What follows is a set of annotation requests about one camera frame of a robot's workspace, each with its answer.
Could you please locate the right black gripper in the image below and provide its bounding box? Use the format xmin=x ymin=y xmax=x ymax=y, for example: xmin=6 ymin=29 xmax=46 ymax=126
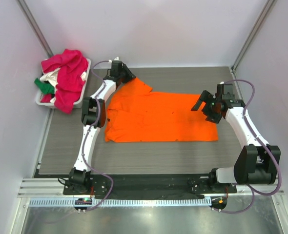
xmin=191 ymin=90 xmax=222 ymax=124

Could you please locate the orange t shirt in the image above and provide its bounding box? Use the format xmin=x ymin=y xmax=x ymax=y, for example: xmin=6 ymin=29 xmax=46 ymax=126
xmin=104 ymin=78 xmax=219 ymax=143

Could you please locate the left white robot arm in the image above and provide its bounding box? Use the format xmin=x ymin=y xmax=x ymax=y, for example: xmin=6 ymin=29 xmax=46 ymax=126
xmin=64 ymin=60 xmax=136 ymax=195

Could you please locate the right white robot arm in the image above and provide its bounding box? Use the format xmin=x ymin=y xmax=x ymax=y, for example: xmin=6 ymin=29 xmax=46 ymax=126
xmin=192 ymin=90 xmax=282 ymax=196

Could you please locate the pink t shirt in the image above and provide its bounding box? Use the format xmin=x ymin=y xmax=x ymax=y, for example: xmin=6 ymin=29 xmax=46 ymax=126
xmin=41 ymin=49 xmax=88 ymax=114

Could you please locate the white t shirt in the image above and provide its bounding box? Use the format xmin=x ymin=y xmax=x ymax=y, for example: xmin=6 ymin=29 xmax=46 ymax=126
xmin=40 ymin=68 xmax=60 ymax=87

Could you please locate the green t shirt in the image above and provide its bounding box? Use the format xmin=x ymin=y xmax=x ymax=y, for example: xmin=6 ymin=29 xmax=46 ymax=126
xmin=34 ymin=78 xmax=55 ymax=95

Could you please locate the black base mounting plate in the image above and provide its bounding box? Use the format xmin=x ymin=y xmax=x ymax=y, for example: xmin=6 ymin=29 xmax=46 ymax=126
xmin=63 ymin=174 xmax=237 ymax=200

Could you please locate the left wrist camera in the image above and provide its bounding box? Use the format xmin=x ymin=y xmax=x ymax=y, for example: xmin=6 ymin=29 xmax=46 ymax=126
xmin=111 ymin=57 xmax=123 ymax=70

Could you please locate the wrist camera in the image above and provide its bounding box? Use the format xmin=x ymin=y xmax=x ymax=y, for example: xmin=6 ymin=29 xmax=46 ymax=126
xmin=215 ymin=83 xmax=235 ymax=100
xmin=111 ymin=57 xmax=123 ymax=70

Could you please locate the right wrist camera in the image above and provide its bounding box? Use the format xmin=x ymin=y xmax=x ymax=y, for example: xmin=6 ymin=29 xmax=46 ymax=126
xmin=215 ymin=83 xmax=235 ymax=100

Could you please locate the white slotted cable duct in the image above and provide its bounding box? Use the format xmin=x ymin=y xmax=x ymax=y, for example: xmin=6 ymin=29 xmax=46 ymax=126
xmin=29 ymin=197 xmax=211 ymax=208

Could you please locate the right aluminium frame post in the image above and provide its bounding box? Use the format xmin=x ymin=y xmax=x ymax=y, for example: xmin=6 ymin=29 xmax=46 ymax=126
xmin=230 ymin=0 xmax=277 ymax=74

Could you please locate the aluminium frame post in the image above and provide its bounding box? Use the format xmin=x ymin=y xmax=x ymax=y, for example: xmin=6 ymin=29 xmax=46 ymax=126
xmin=230 ymin=0 xmax=277 ymax=74
xmin=16 ymin=0 xmax=54 ymax=58

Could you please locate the left aluminium frame post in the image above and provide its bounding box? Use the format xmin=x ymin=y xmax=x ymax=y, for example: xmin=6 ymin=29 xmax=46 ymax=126
xmin=16 ymin=0 xmax=54 ymax=58

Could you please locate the aluminium rail profile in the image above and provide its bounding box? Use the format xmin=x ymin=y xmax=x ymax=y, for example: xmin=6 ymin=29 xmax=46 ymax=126
xmin=17 ymin=178 xmax=277 ymax=197

